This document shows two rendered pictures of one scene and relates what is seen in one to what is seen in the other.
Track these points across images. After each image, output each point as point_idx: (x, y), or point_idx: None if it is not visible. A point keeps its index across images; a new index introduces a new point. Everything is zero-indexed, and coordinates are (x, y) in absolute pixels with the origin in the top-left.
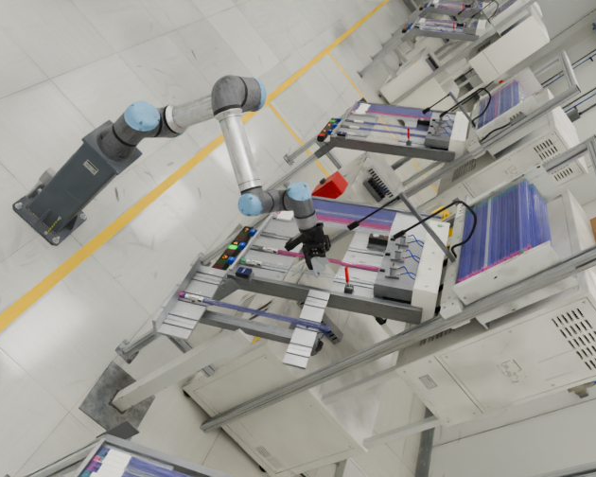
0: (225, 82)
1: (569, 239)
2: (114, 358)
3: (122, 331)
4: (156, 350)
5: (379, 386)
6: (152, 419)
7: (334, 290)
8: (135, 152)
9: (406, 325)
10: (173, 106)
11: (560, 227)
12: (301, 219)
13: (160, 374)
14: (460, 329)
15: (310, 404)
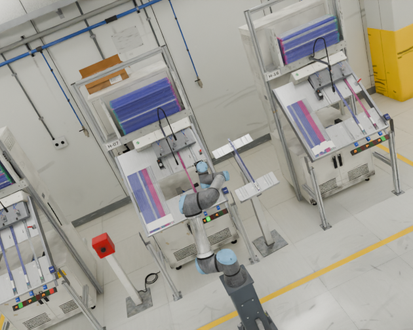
0: (208, 195)
1: (131, 85)
2: (261, 258)
3: (251, 268)
4: (238, 258)
5: (171, 177)
6: (257, 235)
7: (202, 158)
8: (223, 276)
9: None
10: (205, 254)
11: (120, 93)
12: None
13: (263, 213)
14: None
15: None
